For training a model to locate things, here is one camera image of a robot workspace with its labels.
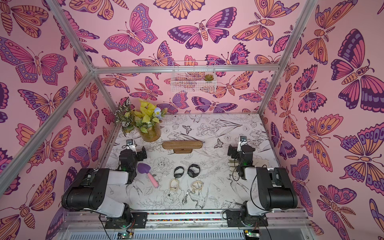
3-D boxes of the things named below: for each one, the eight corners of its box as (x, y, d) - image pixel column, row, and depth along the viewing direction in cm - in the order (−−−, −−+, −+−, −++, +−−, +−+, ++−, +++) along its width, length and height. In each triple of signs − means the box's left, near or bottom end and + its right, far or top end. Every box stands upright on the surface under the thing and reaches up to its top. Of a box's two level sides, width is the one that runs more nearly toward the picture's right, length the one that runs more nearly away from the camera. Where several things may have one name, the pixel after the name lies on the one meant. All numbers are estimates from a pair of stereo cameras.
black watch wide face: (186, 174, 91) (186, 171, 87) (192, 165, 95) (192, 162, 91) (195, 180, 89) (195, 177, 85) (201, 170, 93) (201, 166, 89)
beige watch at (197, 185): (191, 192, 84) (191, 191, 83) (191, 181, 88) (191, 180, 86) (203, 192, 84) (203, 191, 83) (203, 181, 88) (203, 180, 86)
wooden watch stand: (164, 154, 100) (161, 147, 94) (165, 147, 103) (162, 140, 97) (202, 154, 100) (202, 147, 94) (201, 147, 103) (202, 140, 97)
